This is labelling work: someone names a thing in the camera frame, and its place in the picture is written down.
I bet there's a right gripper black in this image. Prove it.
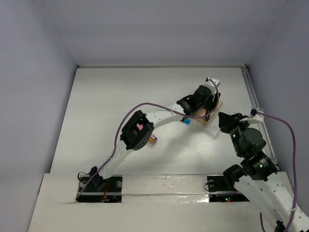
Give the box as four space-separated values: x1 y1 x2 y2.
218 111 251 156

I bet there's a blue black highlighter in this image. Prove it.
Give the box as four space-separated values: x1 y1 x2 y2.
183 118 191 125

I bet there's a pink capped crayon tube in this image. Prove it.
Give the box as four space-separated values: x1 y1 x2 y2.
148 128 158 145

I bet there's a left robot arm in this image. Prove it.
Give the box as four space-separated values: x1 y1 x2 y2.
85 78 220 191

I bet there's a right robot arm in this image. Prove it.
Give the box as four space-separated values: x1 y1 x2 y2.
218 109 309 232

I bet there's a clear container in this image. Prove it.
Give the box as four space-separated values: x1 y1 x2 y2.
206 102 236 140

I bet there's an orange container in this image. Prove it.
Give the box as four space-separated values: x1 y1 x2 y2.
194 100 224 127

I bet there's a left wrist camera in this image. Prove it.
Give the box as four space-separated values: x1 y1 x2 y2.
204 77 220 92

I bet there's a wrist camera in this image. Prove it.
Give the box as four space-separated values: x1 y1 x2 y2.
204 77 220 92
240 108 264 124

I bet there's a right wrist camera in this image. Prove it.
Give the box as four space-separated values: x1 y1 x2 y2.
240 108 264 124

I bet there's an aluminium rail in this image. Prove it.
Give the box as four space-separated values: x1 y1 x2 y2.
241 67 280 171

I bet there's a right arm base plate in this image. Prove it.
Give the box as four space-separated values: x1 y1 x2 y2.
204 175 249 203

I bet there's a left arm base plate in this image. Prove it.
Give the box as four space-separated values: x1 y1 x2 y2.
76 172 123 203

